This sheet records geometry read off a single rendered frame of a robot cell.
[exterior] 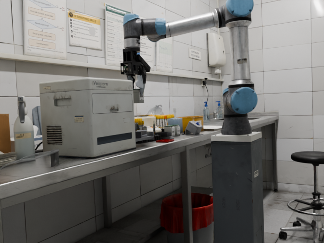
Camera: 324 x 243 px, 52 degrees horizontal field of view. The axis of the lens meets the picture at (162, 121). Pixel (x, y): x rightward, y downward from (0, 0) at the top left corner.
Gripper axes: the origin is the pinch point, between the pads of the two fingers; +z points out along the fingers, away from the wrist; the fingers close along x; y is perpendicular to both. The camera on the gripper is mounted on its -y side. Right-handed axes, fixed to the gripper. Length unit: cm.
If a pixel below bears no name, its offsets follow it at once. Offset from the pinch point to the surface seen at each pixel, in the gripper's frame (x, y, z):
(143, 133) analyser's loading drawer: 1.2, -2.0, 19.2
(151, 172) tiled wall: -62, -99, 61
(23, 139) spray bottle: -16, 50, 16
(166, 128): -5.6, -33.9, 19.1
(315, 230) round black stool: 57, -132, 102
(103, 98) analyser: 5.1, 28.9, 2.3
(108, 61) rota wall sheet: -60, -50, -25
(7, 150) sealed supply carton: -27, 49, 21
